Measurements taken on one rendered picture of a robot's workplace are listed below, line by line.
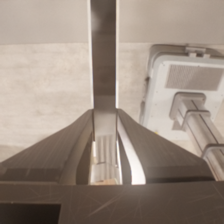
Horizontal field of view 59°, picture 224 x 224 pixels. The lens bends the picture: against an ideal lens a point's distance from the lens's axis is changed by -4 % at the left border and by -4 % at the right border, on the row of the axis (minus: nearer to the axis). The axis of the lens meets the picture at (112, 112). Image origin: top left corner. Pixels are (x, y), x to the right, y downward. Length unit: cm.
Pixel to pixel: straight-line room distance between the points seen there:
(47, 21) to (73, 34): 3
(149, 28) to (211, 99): 127
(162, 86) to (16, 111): 117
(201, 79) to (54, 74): 100
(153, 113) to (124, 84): 32
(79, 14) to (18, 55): 137
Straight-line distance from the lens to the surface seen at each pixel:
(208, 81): 138
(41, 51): 150
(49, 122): 178
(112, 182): 188
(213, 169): 102
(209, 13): 22
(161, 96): 132
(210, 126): 117
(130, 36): 21
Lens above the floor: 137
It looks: 56 degrees down
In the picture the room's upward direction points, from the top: 178 degrees clockwise
